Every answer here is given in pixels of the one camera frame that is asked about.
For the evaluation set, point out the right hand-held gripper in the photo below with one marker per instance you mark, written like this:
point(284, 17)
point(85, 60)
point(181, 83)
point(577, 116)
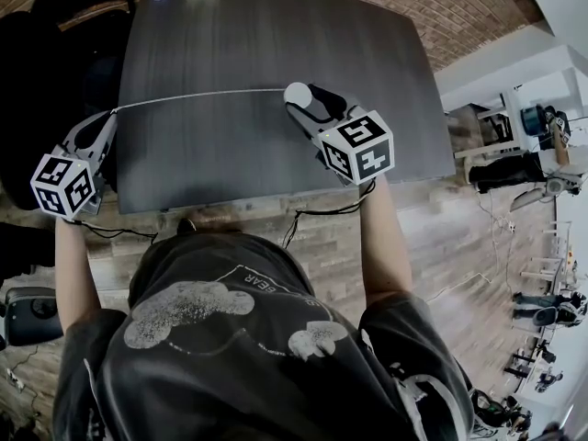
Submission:
point(358, 147)

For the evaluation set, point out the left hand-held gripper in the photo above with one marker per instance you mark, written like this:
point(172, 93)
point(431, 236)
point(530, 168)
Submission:
point(62, 184)

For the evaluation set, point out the person's left forearm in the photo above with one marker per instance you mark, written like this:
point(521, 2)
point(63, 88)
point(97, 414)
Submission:
point(73, 274)

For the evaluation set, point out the person's right forearm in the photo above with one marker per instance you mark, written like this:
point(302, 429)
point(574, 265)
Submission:
point(386, 246)

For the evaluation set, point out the black backpack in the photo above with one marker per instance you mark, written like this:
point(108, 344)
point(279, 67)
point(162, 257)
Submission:
point(101, 85)

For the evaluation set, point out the black mesh office chair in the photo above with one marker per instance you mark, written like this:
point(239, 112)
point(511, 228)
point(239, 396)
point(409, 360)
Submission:
point(23, 85)

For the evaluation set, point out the person's dark shoe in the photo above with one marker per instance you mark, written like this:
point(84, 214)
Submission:
point(186, 225)

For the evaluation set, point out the black padded seat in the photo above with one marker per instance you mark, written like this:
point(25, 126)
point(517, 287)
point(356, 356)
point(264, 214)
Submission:
point(32, 315)

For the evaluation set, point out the white desk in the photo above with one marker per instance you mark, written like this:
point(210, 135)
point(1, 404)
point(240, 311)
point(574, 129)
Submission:
point(512, 108)

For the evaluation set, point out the dark round bin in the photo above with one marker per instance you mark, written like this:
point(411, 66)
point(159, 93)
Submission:
point(533, 120)

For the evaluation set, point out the white power strip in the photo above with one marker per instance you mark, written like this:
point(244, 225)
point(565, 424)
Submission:
point(510, 226)

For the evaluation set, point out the person's dark printed t-shirt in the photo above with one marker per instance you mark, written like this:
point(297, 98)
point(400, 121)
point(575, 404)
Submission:
point(229, 338)

